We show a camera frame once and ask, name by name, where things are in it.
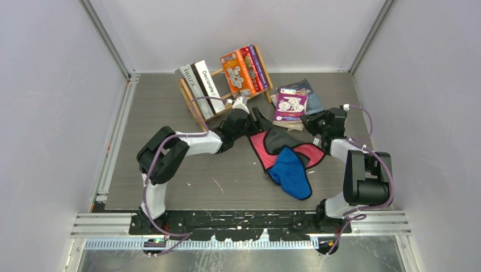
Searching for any purple illustrated book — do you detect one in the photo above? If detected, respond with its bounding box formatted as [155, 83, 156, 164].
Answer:
[272, 88, 309, 131]

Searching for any wooden book rack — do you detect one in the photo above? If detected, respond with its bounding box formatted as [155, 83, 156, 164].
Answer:
[178, 45, 273, 132]

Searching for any purple 52-Storey Treehouse book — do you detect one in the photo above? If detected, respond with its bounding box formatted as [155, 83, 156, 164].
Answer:
[248, 44, 269, 90]

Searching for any orange 78-Storey Treehouse book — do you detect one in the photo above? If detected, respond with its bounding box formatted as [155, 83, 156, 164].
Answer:
[220, 49, 255, 98]

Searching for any white Decorate Furniture book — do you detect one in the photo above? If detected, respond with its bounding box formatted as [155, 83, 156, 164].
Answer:
[191, 60, 225, 114]

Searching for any grey Iantra book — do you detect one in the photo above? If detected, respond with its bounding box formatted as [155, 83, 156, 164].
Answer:
[175, 64, 214, 120]

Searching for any red white illustrated book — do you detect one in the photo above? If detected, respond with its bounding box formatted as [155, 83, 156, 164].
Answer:
[240, 46, 263, 93]

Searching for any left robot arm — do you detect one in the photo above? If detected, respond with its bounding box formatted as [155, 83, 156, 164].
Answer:
[137, 107, 272, 234]

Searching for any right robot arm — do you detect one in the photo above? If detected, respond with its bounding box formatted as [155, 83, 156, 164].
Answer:
[300, 104, 395, 233]

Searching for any red grey cloth bib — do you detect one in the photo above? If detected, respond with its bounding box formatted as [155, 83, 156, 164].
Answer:
[248, 127, 326, 172]

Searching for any dark Nineteen Eighty-Four book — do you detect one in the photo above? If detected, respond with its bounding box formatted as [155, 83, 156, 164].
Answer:
[290, 79, 324, 115]

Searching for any pale book under purple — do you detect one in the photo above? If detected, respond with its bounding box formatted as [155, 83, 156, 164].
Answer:
[270, 93, 279, 108]

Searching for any blue oven mitt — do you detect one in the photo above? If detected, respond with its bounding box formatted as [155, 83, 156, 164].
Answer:
[267, 146, 313, 201]

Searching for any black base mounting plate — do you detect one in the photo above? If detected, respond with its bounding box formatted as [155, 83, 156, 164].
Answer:
[129, 209, 352, 243]

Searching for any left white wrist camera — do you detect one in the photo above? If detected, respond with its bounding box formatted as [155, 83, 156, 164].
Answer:
[225, 96, 250, 114]

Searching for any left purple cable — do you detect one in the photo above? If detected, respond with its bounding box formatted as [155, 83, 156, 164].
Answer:
[141, 96, 230, 258]

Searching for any slotted cable duct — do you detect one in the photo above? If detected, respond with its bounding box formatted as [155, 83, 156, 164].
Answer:
[85, 238, 319, 250]

